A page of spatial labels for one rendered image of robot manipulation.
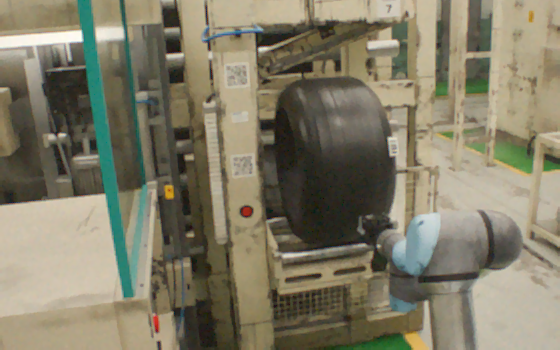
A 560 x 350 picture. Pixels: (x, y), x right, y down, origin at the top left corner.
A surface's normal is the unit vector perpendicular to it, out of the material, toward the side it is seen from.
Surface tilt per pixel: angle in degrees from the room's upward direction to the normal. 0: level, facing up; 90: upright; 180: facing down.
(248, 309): 90
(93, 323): 90
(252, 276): 90
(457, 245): 61
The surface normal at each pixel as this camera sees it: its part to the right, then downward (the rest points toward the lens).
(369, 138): 0.16, -0.21
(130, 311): 0.21, 0.28
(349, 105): 0.10, -0.57
